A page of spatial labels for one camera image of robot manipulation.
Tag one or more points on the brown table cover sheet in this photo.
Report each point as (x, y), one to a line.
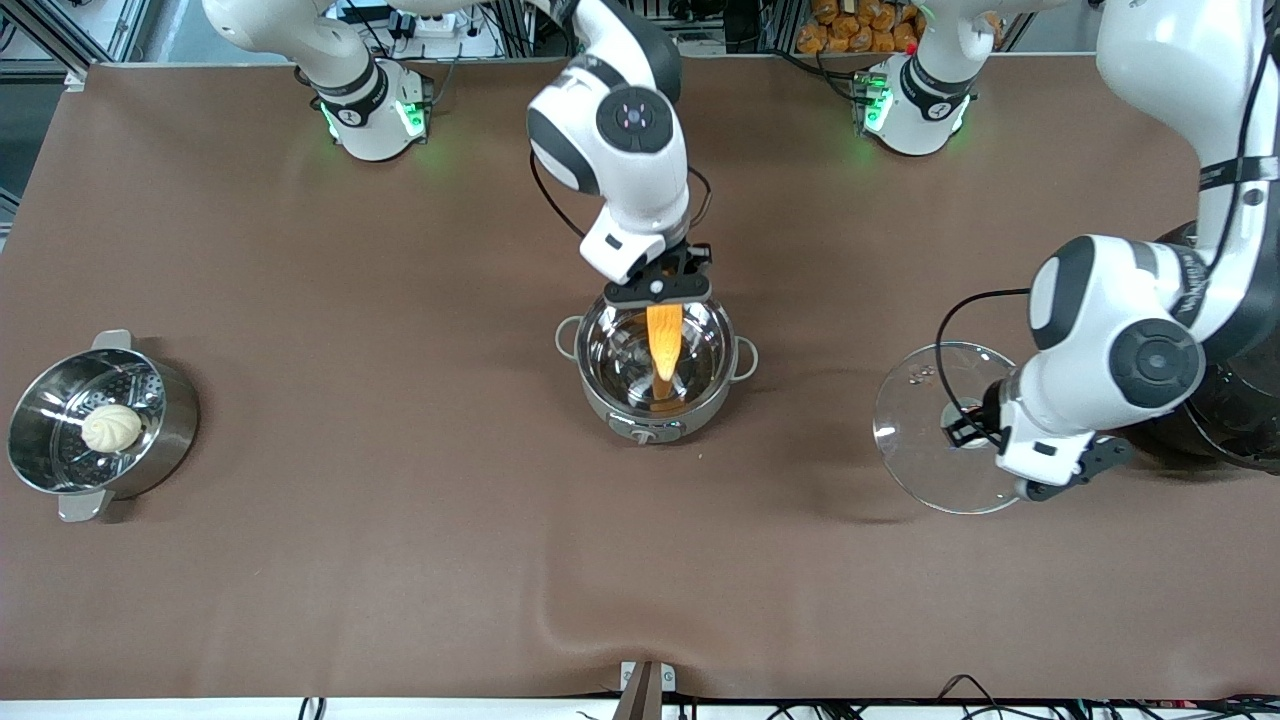
(400, 580)

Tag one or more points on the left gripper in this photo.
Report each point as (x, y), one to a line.
(981, 417)

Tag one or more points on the round glass pot lid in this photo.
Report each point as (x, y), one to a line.
(920, 440)

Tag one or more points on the black rice cooker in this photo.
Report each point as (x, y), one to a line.
(1240, 420)

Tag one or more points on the grey electric cooking pot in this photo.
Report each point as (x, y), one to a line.
(645, 430)

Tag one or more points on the steel steamer pot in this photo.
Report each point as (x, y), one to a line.
(170, 420)

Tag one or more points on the white power strip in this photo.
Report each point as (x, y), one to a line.
(432, 22)

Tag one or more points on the crate of orange bread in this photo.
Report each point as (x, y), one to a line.
(860, 25)

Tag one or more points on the yellow corn cob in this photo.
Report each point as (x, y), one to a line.
(664, 340)

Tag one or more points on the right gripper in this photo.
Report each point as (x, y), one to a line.
(686, 266)

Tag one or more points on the white steamed bun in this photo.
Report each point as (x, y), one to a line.
(111, 428)

